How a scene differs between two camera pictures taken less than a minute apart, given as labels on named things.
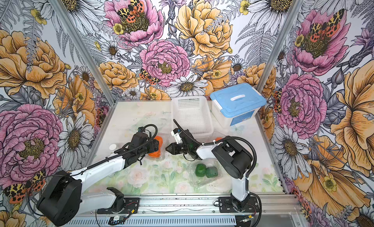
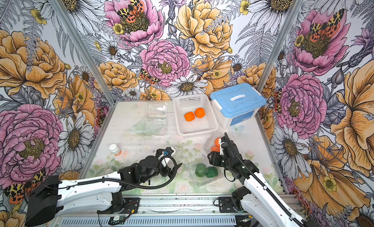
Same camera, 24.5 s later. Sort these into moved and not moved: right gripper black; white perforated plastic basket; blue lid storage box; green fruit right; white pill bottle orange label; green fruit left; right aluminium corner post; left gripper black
Moved: right gripper black; left gripper black
Not moved: right aluminium corner post; green fruit left; white pill bottle orange label; green fruit right; white perforated plastic basket; blue lid storage box
